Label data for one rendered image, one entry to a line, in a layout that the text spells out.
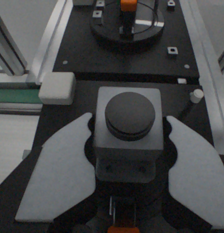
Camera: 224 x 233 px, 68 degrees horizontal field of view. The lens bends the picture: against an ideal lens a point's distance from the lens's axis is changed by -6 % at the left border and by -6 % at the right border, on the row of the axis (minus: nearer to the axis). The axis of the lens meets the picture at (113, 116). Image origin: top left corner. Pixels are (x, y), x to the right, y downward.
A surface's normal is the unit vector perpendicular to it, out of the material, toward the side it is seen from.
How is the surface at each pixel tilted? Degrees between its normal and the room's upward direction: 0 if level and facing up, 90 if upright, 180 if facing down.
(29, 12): 0
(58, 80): 0
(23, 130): 0
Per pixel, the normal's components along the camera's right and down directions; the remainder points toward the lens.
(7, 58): -0.05, 0.89
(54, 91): -0.02, -0.44
